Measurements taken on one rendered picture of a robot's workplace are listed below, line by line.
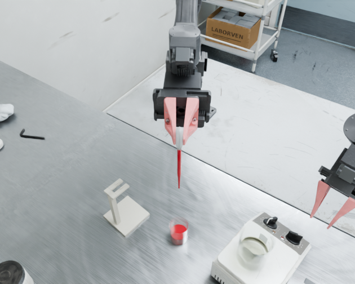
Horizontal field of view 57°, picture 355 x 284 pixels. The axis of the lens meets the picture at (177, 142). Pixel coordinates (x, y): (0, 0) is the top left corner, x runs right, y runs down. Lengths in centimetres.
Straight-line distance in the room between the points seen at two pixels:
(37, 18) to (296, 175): 144
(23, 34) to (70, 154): 96
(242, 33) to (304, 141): 186
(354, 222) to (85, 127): 79
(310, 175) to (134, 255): 51
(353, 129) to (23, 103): 99
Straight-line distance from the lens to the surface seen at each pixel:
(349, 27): 357
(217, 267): 69
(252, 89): 121
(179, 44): 56
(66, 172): 95
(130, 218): 82
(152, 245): 78
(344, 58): 345
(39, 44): 190
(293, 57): 329
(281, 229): 79
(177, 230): 77
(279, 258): 70
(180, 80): 59
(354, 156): 62
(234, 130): 103
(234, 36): 284
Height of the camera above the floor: 160
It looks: 45 degrees down
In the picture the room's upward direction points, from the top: straight up
